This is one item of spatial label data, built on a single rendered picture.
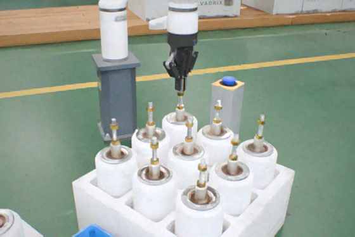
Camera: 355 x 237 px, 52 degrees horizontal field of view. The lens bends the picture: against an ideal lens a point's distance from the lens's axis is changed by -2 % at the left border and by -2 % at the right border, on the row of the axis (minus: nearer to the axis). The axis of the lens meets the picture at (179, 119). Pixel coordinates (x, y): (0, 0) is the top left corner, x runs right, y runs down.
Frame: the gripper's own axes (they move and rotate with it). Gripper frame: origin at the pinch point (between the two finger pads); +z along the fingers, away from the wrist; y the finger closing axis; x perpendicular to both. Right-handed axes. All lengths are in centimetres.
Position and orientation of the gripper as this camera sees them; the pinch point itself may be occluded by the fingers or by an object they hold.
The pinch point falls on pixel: (180, 83)
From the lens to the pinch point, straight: 96.5
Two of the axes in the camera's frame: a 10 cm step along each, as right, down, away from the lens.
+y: 5.7, -3.7, 7.4
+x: -8.2, -2.8, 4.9
